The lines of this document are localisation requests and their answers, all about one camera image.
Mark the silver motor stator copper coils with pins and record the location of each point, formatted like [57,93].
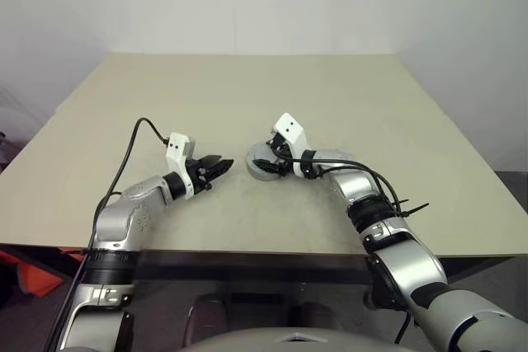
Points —
[260,175]

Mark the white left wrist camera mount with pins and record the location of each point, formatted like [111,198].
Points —
[177,150]

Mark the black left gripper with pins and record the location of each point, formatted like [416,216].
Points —
[200,176]

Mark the black table frame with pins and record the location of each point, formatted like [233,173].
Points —
[268,263]

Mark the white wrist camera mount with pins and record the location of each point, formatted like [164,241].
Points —
[288,125]
[177,150]

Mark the black zip tie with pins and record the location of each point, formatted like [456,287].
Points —
[416,208]
[402,202]

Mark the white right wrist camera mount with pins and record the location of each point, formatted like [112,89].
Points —
[288,125]

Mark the silver robot torso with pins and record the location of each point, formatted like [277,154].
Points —
[297,344]

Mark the dark rounded shape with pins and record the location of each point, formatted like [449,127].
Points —
[208,319]
[315,317]

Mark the orange object under table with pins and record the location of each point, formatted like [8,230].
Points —
[37,282]

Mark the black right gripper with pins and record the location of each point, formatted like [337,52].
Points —
[284,167]

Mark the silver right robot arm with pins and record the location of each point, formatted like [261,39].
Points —
[359,183]

